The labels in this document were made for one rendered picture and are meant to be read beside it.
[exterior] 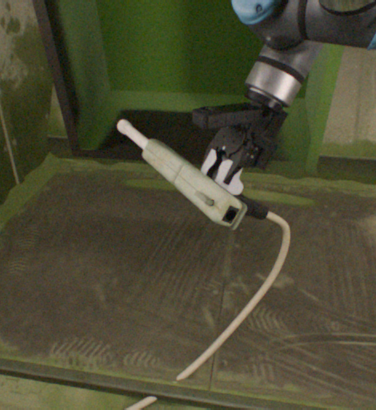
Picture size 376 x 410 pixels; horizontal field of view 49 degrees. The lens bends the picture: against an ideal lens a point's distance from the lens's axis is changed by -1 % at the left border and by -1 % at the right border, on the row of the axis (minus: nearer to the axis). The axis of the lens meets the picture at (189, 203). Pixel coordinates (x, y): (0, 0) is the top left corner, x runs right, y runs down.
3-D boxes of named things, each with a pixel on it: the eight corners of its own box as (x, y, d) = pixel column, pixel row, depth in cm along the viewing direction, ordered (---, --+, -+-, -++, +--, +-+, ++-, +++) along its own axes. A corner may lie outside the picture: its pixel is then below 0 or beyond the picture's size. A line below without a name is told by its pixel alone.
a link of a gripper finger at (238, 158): (234, 187, 71) (255, 140, 70) (228, 185, 70) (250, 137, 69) (218, 180, 75) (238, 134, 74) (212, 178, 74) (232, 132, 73)
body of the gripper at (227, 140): (263, 174, 75) (296, 114, 73) (230, 159, 70) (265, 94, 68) (239, 160, 81) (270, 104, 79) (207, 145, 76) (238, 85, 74)
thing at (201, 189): (310, 231, 75) (222, 194, 61) (295, 253, 76) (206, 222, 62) (186, 145, 113) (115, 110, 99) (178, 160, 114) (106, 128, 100)
